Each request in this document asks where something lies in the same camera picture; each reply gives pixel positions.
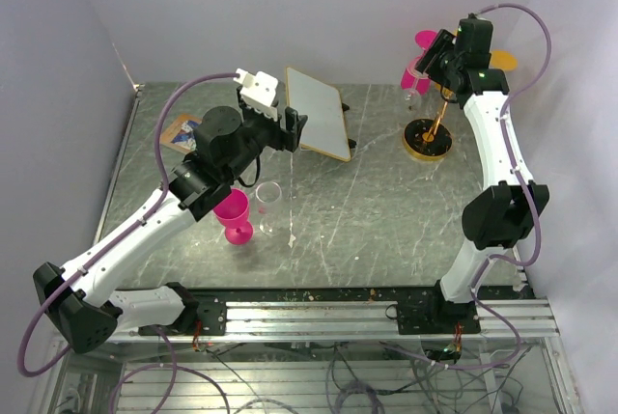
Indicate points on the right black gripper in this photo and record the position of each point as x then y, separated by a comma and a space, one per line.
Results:
443, 43

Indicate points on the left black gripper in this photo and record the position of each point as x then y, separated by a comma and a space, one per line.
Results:
287, 138

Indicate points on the clear wine glass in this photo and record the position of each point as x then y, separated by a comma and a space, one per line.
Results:
268, 196
414, 84

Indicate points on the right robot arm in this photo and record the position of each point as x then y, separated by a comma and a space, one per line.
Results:
509, 205

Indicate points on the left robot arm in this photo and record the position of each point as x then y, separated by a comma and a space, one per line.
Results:
82, 298

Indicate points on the right orange wine glass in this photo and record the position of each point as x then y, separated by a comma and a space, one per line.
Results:
503, 60

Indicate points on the gold wine glass rack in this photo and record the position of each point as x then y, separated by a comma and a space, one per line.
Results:
429, 139

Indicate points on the white board yellow rim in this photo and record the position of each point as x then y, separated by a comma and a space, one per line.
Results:
325, 131

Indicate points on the orange picture card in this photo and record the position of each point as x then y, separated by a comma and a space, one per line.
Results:
178, 136

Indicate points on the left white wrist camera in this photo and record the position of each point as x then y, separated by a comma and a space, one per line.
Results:
259, 92

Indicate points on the aluminium mounting rail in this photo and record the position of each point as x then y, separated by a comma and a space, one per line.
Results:
349, 321

